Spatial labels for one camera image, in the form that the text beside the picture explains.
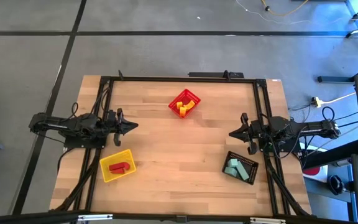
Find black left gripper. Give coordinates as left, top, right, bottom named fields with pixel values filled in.
left=104, top=108, right=139, bottom=147

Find yellow floor cable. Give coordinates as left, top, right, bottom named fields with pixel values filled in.
left=261, top=0, right=310, bottom=17

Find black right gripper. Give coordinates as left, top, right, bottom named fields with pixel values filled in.
left=228, top=112, right=269, bottom=156

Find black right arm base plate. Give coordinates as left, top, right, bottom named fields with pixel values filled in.
left=257, top=128, right=301, bottom=153

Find red plastic basket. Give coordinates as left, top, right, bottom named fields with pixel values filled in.
left=168, top=88, right=202, bottom=119

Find yellow plastic basket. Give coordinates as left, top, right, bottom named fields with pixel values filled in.
left=99, top=149, right=137, bottom=184

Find silver beam bracket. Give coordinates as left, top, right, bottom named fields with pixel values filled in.
left=249, top=217, right=286, bottom=224
left=77, top=213, right=114, bottom=222

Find black floor stand foot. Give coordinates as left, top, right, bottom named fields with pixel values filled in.
left=318, top=60, right=358, bottom=84

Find white floor cable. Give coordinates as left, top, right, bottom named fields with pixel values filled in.
left=236, top=0, right=310, bottom=26

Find red round object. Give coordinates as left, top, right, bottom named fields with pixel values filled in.
left=302, top=166, right=321, bottom=177

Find black rig beam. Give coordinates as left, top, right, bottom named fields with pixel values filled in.
left=0, top=210, right=358, bottom=224

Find black diagonal stand beam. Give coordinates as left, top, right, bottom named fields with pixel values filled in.
left=300, top=138, right=358, bottom=170

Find long teal block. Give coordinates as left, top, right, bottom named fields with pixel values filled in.
left=235, top=161, right=250, bottom=182

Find black plastic basket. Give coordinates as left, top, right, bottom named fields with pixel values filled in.
left=221, top=151, right=260, bottom=186

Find black frame bracket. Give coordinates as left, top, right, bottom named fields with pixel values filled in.
left=188, top=70, right=245, bottom=79

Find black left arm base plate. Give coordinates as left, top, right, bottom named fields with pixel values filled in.
left=63, top=124, right=109, bottom=149

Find black headphones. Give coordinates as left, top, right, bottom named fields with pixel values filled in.
left=327, top=174, right=348, bottom=196

